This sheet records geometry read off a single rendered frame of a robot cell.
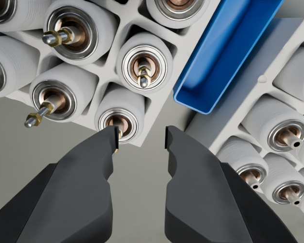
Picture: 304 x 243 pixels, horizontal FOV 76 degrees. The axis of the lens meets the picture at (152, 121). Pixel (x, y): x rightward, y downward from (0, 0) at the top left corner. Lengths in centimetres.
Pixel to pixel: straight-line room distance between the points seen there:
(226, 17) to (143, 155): 50
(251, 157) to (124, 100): 30
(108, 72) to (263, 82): 32
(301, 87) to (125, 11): 35
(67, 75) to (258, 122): 38
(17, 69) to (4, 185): 65
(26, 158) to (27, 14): 58
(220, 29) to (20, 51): 47
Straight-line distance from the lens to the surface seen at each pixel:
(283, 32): 51
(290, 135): 45
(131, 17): 40
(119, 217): 98
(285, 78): 49
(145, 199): 88
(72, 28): 32
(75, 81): 37
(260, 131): 45
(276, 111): 46
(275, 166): 58
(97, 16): 34
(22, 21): 38
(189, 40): 40
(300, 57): 48
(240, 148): 50
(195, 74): 61
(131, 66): 33
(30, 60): 45
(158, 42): 33
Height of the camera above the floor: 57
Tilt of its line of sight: 62 degrees down
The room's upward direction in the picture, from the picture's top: 177 degrees clockwise
